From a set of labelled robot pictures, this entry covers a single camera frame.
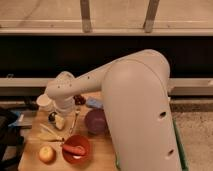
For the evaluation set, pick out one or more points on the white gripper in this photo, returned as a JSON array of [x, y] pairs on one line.
[[65, 106]]

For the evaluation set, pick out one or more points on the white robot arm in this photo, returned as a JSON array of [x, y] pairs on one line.
[[136, 106]]

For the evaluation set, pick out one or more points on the blue cloth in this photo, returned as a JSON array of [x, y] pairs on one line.
[[94, 103]]

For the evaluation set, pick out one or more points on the bunch of red grapes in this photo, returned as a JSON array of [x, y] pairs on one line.
[[79, 100]]

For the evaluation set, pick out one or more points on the metal cup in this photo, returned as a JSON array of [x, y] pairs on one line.
[[51, 117]]

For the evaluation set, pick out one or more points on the red bowl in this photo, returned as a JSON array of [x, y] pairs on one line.
[[77, 140]]

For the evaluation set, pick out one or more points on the purple bowl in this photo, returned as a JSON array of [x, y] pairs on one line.
[[95, 121]]

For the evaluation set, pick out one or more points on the yellow apple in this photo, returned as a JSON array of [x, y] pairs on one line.
[[47, 154]]

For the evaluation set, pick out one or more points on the white cup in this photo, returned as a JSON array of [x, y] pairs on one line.
[[44, 103]]

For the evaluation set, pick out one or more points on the green plastic tray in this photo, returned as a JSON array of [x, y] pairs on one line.
[[183, 160]]

